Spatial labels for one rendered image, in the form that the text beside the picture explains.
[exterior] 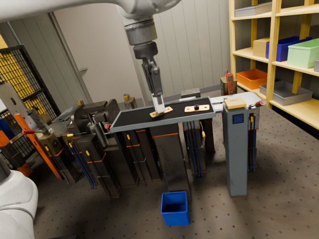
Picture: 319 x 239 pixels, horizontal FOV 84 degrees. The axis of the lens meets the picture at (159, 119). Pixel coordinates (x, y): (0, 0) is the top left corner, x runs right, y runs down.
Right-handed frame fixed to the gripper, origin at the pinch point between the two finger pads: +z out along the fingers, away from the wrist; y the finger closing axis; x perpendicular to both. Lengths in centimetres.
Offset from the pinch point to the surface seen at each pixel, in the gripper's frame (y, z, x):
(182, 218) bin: -14.6, 45.6, 5.6
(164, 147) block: -3.3, 17.6, 2.6
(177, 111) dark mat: -3.5, 4.1, -5.2
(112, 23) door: 281, -41, -26
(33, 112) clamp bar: 43, 0, 54
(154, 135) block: -2.5, 11.0, 5.1
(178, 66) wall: 260, 53, -121
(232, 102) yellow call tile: -11.8, 4.1, -22.4
